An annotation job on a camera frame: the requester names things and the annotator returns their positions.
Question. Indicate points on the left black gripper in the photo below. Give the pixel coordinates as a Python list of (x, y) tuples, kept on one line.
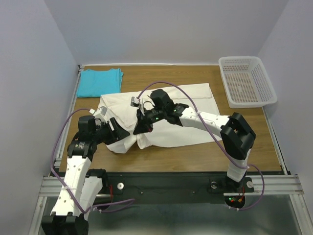
[(118, 133)]

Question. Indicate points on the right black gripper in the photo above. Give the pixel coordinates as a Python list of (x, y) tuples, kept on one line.
[(143, 127)]

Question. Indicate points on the white t-shirt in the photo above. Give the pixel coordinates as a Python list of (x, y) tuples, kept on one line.
[(164, 134)]

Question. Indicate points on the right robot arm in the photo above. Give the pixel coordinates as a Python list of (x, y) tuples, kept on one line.
[(237, 137)]

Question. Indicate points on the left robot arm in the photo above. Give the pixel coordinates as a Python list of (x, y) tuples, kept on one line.
[(81, 184)]

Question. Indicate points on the folded blue t-shirt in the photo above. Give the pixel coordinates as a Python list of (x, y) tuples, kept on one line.
[(97, 83)]

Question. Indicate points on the white plastic basket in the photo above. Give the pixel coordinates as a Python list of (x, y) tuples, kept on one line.
[(246, 82)]

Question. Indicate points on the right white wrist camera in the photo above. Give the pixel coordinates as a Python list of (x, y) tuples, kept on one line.
[(137, 103)]

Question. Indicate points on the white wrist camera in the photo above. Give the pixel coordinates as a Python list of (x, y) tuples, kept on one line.
[(99, 113), (137, 103)]

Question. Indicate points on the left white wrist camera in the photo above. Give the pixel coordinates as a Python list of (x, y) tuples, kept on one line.
[(99, 113)]

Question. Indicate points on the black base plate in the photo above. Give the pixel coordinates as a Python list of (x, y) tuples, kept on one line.
[(171, 188)]

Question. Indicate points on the aluminium frame rail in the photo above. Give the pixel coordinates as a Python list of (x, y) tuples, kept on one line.
[(189, 159)]

